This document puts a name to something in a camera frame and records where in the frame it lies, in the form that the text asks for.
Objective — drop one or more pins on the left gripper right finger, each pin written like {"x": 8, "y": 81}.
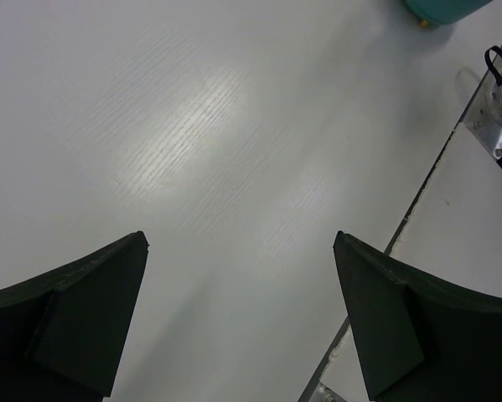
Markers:
{"x": 418, "y": 337}

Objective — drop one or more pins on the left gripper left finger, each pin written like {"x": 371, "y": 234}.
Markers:
{"x": 62, "y": 333}

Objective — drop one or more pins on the teal divided round container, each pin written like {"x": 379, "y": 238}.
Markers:
{"x": 444, "y": 12}

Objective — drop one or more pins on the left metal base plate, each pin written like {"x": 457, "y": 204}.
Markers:
{"x": 318, "y": 392}

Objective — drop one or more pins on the metal base plate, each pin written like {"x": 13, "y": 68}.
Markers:
{"x": 478, "y": 119}
{"x": 318, "y": 392}

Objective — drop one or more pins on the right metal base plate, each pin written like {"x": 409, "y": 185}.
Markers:
{"x": 478, "y": 119}

